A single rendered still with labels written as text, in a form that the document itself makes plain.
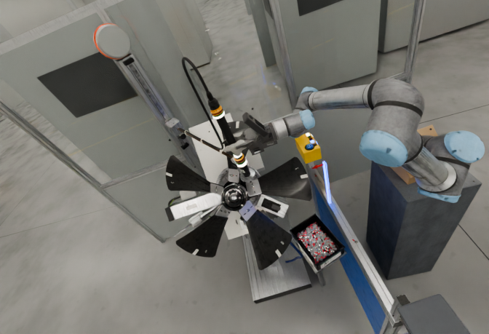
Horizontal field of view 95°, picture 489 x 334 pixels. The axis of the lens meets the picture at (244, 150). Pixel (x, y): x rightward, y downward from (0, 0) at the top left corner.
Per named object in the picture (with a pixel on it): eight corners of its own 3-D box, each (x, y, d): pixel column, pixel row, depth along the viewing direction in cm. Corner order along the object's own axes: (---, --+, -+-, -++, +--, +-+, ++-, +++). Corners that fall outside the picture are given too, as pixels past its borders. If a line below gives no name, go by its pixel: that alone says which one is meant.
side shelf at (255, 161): (217, 164, 183) (215, 161, 181) (258, 149, 180) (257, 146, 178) (218, 185, 165) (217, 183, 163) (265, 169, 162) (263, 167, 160)
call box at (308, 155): (297, 149, 146) (294, 137, 140) (311, 144, 146) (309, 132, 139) (305, 165, 134) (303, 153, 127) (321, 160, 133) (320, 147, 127)
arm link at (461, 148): (461, 141, 90) (495, 135, 76) (450, 172, 89) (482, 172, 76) (430, 130, 92) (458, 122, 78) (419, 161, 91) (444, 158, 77)
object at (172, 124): (169, 133, 142) (162, 122, 137) (178, 126, 145) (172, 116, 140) (177, 137, 135) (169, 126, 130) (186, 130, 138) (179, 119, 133)
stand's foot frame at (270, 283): (244, 232, 224) (241, 228, 219) (287, 217, 220) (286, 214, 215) (255, 303, 176) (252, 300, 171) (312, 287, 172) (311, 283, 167)
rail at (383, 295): (306, 169, 156) (305, 161, 151) (312, 167, 156) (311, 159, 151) (392, 328, 87) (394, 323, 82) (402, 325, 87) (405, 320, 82)
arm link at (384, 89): (426, 59, 56) (296, 84, 99) (410, 99, 55) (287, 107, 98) (444, 83, 61) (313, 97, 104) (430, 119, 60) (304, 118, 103)
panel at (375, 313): (320, 221, 195) (311, 172, 153) (321, 220, 195) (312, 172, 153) (378, 341, 132) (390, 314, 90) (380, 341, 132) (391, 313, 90)
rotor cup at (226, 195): (228, 210, 114) (223, 218, 101) (218, 183, 114) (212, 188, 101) (255, 201, 112) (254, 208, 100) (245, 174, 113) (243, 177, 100)
